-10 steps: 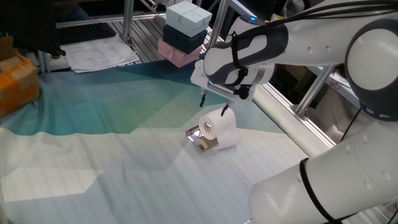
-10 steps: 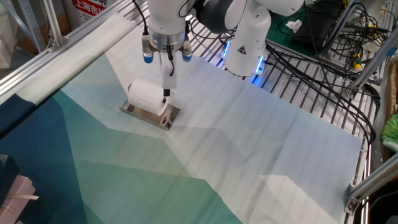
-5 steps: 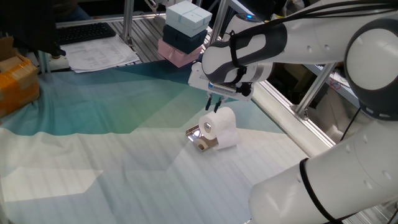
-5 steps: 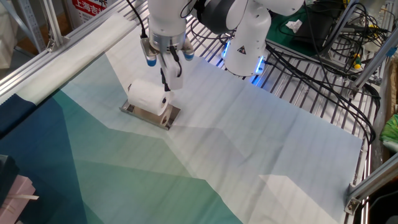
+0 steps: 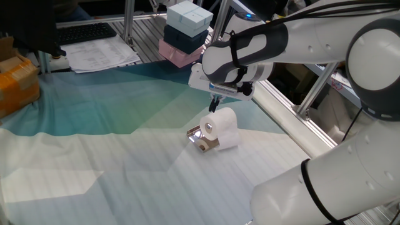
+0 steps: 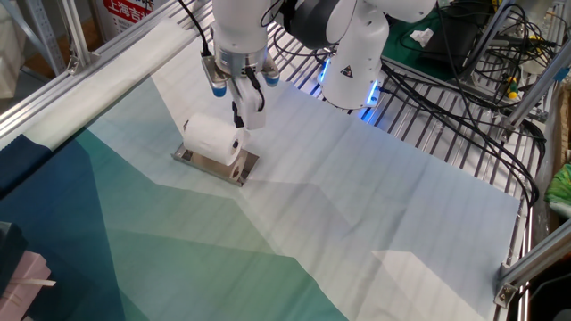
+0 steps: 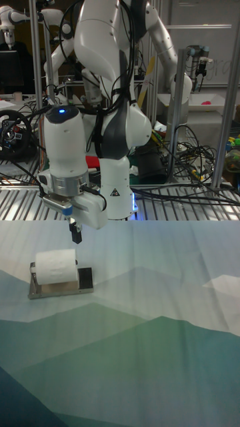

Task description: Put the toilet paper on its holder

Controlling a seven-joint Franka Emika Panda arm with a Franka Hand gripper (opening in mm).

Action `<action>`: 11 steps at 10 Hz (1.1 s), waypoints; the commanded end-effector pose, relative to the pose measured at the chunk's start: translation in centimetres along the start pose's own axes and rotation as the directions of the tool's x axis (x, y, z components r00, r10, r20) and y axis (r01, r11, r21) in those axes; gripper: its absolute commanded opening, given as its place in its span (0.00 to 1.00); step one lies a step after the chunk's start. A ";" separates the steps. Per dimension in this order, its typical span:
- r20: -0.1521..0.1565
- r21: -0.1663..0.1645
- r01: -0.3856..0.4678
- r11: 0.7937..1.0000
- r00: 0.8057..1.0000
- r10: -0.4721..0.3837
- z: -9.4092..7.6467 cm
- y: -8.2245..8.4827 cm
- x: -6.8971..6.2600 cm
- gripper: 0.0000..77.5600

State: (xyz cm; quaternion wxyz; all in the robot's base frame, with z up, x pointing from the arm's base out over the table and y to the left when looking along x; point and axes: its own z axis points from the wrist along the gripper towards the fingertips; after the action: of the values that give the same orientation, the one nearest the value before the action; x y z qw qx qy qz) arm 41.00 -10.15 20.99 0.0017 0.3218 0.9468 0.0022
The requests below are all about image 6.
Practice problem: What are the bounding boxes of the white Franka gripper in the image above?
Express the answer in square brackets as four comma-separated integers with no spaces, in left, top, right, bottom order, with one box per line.
[229,73,268,131]

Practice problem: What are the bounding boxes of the white toilet paper roll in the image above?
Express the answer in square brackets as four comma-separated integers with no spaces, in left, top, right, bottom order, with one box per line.
[182,112,252,167]

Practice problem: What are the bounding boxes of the shiny metal toilet paper holder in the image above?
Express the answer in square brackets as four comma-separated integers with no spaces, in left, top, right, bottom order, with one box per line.
[171,119,261,188]

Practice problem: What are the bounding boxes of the grey wrist sensor box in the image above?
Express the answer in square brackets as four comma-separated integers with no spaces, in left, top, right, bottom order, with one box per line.
[200,55,229,98]
[261,53,281,88]

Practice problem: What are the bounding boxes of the white box with red print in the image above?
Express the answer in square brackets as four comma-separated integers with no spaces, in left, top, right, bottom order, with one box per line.
[93,0,158,35]

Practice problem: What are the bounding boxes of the blue green white tablecloth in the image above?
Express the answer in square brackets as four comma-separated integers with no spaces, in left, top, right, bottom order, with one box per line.
[0,17,523,321]

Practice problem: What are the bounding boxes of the crumpled white tissue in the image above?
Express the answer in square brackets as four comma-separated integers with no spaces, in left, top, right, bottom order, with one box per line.
[409,27,435,48]

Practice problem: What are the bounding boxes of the grey perforated shelf upright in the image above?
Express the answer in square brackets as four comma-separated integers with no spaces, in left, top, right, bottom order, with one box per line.
[24,0,68,77]

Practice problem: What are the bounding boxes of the black flat device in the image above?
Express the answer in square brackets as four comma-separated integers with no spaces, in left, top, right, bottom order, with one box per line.
[418,17,481,75]

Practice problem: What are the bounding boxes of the pink gift box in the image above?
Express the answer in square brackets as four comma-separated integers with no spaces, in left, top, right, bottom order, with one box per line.
[0,250,57,321]

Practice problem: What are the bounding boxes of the green plastic bag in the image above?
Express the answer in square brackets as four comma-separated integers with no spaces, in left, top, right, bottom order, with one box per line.
[543,162,571,219]

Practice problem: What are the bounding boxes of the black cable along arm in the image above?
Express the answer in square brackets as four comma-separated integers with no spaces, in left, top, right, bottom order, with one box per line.
[177,0,340,113]

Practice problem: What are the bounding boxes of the aluminium table side rail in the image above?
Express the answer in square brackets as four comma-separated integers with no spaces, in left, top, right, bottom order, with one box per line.
[0,0,200,139]

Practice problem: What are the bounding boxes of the aluminium frame post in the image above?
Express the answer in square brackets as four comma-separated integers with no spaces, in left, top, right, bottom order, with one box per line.
[57,0,102,75]
[503,44,571,130]

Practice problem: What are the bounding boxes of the yellow handled screwdriver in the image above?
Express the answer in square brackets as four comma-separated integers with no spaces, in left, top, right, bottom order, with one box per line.
[503,75,520,101]

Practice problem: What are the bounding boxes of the tangled black cables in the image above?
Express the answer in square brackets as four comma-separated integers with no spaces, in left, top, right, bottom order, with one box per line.
[463,0,559,95]

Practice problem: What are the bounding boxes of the black table cable bundle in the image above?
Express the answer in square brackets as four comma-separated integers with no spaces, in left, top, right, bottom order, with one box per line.
[381,62,549,209]

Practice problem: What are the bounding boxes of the aluminium frame beam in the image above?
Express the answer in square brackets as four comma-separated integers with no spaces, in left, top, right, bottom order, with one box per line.
[492,218,571,309]

